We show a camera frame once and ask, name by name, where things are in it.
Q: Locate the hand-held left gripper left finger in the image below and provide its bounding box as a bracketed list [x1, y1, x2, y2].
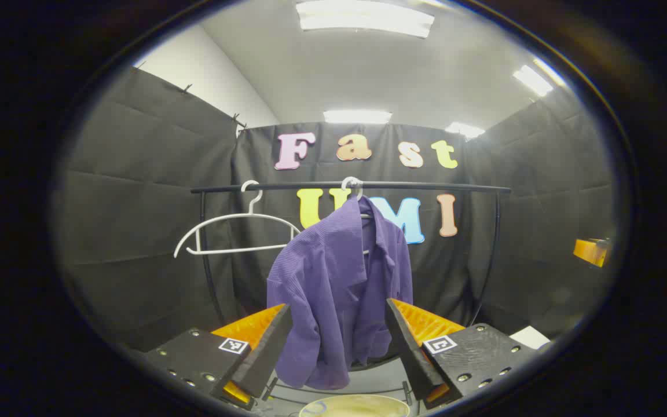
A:
[145, 303, 294, 411]

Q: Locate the large ceiling light panel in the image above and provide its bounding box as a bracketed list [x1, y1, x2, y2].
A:
[296, 0, 435, 39]

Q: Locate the black garment rack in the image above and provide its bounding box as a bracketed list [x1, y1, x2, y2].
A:
[190, 181, 512, 406]

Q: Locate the black backdrop cloth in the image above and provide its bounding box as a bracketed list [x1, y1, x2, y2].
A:
[58, 65, 615, 354]

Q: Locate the white clothes hanger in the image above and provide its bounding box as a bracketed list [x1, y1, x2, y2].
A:
[174, 180, 302, 258]
[340, 176, 372, 255]

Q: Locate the white sheet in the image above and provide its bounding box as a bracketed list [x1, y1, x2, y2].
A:
[508, 325, 551, 350]

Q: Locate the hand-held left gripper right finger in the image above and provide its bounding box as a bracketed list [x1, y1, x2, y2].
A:
[384, 298, 537, 409]

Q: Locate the purple corduroy shirt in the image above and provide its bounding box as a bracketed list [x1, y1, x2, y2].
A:
[266, 196, 414, 390]

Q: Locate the beige laundry hamper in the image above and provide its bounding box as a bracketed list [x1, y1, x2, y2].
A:
[299, 394, 411, 417]

